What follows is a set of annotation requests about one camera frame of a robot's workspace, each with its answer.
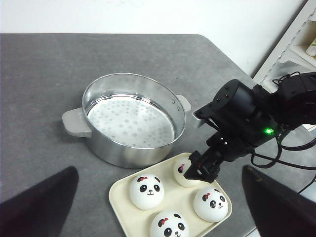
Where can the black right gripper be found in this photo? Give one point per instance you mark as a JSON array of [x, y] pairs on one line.
[[243, 123]]

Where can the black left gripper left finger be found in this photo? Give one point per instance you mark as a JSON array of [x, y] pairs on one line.
[[41, 210]]

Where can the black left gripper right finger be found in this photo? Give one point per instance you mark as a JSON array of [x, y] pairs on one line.
[[277, 210]]

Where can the panda bun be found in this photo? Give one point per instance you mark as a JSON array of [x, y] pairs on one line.
[[180, 167], [146, 191], [210, 204], [169, 224]]

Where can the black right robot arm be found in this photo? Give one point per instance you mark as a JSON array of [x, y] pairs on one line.
[[292, 105]]

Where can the cream rectangular tray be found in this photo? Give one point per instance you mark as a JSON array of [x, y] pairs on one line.
[[136, 222]]

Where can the stainless steel steamer pot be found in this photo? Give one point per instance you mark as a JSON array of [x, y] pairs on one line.
[[77, 124]]

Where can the white perforated steamer liner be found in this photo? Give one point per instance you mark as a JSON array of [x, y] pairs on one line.
[[132, 122]]

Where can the white shelf unit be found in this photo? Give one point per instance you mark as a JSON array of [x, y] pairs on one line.
[[289, 55]]

